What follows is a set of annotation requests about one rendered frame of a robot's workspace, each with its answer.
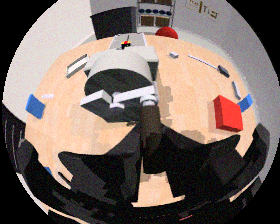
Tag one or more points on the white shallow tray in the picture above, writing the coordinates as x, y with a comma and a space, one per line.
76, 65

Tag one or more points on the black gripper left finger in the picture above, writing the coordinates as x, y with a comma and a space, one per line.
120, 165

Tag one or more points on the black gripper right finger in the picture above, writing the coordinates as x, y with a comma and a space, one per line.
185, 158

